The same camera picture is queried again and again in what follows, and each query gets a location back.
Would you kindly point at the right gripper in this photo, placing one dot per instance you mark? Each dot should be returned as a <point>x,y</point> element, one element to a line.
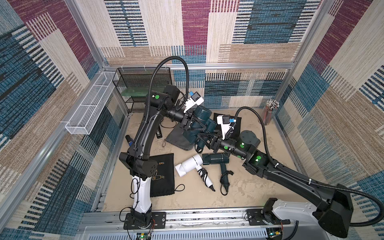
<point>214,141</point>

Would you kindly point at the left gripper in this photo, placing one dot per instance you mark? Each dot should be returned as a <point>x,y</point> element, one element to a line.
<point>188,126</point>

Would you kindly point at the dark green hair dryer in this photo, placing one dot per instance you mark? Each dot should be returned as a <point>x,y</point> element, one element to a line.
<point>205,125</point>
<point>220,159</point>

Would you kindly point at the black hair dryer bag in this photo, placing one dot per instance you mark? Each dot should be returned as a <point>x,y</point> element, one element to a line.
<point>237,126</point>

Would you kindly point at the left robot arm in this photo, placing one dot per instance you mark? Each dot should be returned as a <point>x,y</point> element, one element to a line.
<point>158,105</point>

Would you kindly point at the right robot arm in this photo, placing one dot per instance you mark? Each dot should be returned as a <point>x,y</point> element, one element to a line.
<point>333,204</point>

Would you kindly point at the grey hair dryer bag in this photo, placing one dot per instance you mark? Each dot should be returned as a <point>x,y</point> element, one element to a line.
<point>177,139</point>

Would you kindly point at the white hair dryer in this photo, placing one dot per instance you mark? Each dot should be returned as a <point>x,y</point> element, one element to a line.
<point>195,163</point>

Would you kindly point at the green tray on shelf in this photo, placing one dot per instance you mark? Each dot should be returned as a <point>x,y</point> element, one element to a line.
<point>135,92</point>

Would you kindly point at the black bag front left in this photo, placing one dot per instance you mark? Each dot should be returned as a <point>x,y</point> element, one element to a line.
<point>163,180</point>

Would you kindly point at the striped pencil cup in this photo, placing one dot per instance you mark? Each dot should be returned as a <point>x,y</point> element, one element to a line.
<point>269,111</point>

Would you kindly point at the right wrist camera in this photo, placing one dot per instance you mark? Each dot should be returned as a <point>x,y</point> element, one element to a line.
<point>227,124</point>

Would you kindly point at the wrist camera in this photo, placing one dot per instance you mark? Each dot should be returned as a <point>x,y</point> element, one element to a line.
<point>195,99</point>
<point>227,124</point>

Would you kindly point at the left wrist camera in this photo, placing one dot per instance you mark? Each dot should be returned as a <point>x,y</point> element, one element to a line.
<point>195,99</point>

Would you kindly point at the black wire mesh shelf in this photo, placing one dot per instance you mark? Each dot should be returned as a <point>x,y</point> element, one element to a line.
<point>133,84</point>

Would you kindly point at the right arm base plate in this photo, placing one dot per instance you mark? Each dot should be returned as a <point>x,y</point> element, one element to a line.
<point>257,217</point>

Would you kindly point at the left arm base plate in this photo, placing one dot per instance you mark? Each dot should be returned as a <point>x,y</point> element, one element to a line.
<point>136,221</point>

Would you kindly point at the white wire mesh basket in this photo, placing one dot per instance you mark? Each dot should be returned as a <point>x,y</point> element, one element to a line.
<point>88,112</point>

